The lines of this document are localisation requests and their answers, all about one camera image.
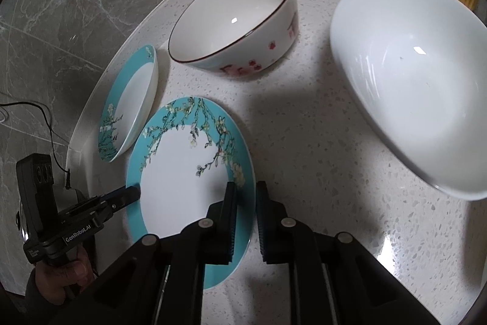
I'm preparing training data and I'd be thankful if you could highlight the small teal floral dish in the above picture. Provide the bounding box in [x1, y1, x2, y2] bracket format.
[98, 44, 159, 162]

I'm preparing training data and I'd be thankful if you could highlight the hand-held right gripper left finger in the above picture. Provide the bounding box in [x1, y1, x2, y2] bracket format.
[49, 180, 236, 325]

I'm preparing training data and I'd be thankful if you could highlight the large white bowl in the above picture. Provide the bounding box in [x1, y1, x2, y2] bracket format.
[329, 0, 487, 201]

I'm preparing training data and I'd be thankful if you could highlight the white bowl with red print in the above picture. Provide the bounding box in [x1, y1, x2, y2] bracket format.
[168, 0, 298, 81]

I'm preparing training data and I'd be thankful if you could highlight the person's left hand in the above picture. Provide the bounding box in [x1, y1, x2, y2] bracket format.
[34, 247, 94, 306]

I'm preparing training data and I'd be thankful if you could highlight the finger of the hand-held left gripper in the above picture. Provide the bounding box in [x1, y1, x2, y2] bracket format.
[101, 185, 141, 210]

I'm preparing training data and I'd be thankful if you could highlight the large teal floral plate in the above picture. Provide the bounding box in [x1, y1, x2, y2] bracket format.
[126, 97, 255, 289]

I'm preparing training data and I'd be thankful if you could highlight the person's left forearm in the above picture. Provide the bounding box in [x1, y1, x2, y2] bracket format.
[23, 266, 50, 314]

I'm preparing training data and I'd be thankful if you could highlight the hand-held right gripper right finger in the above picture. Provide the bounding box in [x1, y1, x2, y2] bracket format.
[256, 180, 438, 325]

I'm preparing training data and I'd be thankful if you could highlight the black cable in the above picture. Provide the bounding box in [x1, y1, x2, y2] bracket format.
[0, 102, 73, 190]

